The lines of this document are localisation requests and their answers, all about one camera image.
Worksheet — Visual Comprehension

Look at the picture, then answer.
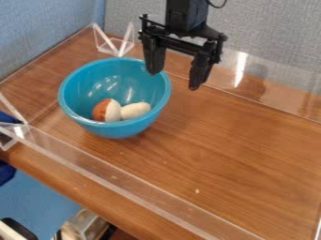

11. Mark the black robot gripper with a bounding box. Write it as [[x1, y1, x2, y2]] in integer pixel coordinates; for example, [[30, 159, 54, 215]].
[[139, 0, 227, 91]]

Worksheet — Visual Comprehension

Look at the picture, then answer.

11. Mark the brown and white toy mushroom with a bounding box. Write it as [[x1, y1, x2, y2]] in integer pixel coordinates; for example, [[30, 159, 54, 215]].
[[91, 98, 151, 122]]

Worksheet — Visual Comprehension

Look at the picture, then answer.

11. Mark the blue plastic bowl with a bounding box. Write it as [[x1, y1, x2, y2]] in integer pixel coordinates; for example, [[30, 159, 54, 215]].
[[57, 58, 171, 139]]

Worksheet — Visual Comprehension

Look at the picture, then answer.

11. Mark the clear acrylic back barrier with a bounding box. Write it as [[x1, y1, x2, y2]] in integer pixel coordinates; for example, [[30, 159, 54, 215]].
[[165, 50, 321, 125]]

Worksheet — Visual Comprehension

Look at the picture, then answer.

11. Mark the clear acrylic barrier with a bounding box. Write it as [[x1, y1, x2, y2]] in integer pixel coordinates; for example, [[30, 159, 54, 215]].
[[165, 50, 321, 125], [0, 93, 263, 240]]

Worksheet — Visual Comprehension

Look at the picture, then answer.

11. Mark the clear acrylic front barrier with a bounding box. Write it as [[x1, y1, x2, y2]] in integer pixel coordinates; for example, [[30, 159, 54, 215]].
[[0, 93, 263, 240]]

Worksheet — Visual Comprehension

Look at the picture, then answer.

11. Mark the blue cloth object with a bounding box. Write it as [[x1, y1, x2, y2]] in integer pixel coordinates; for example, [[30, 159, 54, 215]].
[[0, 111, 22, 187]]

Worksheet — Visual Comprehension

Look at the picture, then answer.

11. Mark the clear plastic container below table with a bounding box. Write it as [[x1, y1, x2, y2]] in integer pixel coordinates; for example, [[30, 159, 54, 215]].
[[50, 209, 109, 240]]

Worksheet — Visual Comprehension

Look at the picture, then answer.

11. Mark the black and white object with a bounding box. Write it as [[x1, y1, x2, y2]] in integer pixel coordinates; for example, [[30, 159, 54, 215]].
[[0, 217, 38, 240]]

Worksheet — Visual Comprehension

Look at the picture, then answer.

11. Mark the clear acrylic corner bracket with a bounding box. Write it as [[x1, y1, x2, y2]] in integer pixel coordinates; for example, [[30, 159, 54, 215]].
[[91, 22, 135, 57]]

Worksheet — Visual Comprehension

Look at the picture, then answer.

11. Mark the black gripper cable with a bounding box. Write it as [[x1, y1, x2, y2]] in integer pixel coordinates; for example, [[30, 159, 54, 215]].
[[204, 0, 230, 9]]

